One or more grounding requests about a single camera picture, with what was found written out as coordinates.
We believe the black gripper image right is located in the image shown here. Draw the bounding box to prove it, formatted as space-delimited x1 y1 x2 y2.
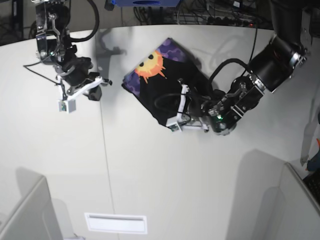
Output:
176 78 215 130

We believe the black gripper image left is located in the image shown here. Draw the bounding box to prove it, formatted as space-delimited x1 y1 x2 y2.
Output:
54 57 113 102

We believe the black graphic T-shirt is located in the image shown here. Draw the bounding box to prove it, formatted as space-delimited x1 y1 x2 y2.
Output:
121 38 209 126

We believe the blue box with oval hole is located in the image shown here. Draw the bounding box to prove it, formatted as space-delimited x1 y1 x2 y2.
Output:
109 0 180 7

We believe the grey left desk partition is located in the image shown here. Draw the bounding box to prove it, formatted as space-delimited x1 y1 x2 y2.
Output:
0 176 63 240

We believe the grey desk partition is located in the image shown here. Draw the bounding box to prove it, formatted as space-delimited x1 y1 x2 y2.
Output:
0 176 63 240
277 163 320 240

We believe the teal and orange object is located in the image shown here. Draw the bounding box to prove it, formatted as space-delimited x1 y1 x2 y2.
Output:
306 150 320 172

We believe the black keyboard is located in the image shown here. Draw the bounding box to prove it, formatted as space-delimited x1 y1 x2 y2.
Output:
303 172 320 204

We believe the grey right desk partition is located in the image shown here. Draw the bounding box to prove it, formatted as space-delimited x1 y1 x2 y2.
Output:
277 163 320 240

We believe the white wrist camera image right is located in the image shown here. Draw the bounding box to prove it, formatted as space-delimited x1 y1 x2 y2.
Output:
165 117 182 132

